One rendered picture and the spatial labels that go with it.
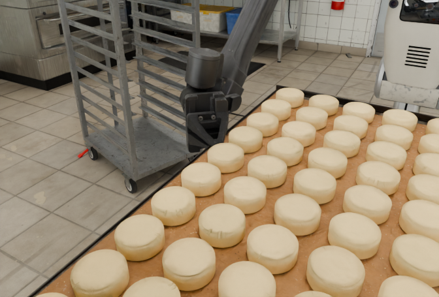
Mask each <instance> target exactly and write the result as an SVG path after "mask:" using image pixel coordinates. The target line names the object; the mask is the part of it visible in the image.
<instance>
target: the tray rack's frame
mask: <svg viewBox="0 0 439 297"><path fill-rule="evenodd" d="M57 4H58V8H59V15H60V18H61V24H62V29H63V35H64V39H65V45H66V49H67V56H68V60H69V66H70V70H71V76H72V81H73V87H74V94H75V97H76V104H77V108H78V115H79V118H80V124H81V129H82V135H83V139H84V140H85V141H86V142H85V145H87V148H89V149H90V151H88V154H89V155H90V156H91V157H92V154H91V147H93V148H94V149H96V150H97V151H98V152H99V153H100V154H101V155H103V156H104V157H105V158H107V159H108V160H109V161H110V162H111V163H112V164H114V165H115V166H117V167H118V168H119V169H120V170H121V171H122V172H124V173H122V175H123V176H124V178H125V186H126V187H127V188H128V189H130V190H131V188H130V183H129V180H130V179H132V177H131V167H130V162H129V156H128V155H126V154H125V153H124V152H123V151H121V150H120V149H118V148H117V147H116V146H114V145H113V144H111V143H110V142H109V141H108V140H106V139H105V138H103V137H102V136H101V135H100V134H98V133H97V132H94V133H90V134H88V127H87V123H86V116H85V111H84V105H83V101H82V94H81V90H80V83H79V79H78V73H77V68H76V61H75V58H74V51H73V44H72V40H71V33H70V29H69V22H68V18H67V11H66V7H65V0H57ZM97 6H98V11H99V12H103V4H102V0H97ZM131 8H132V10H134V11H137V12H138V3H136V2H132V1H131ZM99 20H100V25H101V31H105V32H106V27H105V20H104V19H102V18H99ZM102 39H103V48H104V49H106V50H108V42H107V39H106V38H104V37H102ZM132 120H133V127H134V128H136V129H137V130H138V131H137V132H135V133H134V137H135V142H136V143H137V144H138V145H140V147H137V148H136V154H137V157H138V158H139V159H141V160H142V161H141V162H138V163H137V164H138V175H139V179H141V178H144V177H146V176H148V175H150V174H153V173H154V172H157V171H159V170H162V169H164V168H166V167H168V166H170V165H173V164H175V163H178V162H180V161H183V160H184V159H187V158H189V159H191V160H192V159H193V156H194V155H196V154H198V153H199V152H195V153H190V152H189V151H188V148H187V142H186V137H184V136H182V135H181V134H178V133H177V132H175V131H173V130H172V129H170V128H168V127H166V126H164V125H162V124H161V123H159V122H157V121H156V120H154V119H152V118H150V117H148V113H147V112H145V111H144V110H143V111H142V117H139V118H136V119H132ZM114 124H115V126H113V127H114V128H115V129H117V130H118V131H120V132H121V133H122V134H124V135H126V131H125V127H124V126H123V125H122V124H119V123H118V122H117V121H115V120H114ZM101 131H102V132H104V133H105V134H106V135H108V136H109V137H111V138H112V139H113V140H115V141H116V142H117V143H119V144H120V145H121V146H123V147H124V148H125V149H127V150H128V147H127V142H126V141H125V140H124V139H122V138H121V137H119V136H118V135H116V134H115V133H114V132H112V131H111V130H109V129H108V128H105V129H102V130H101Z"/></svg>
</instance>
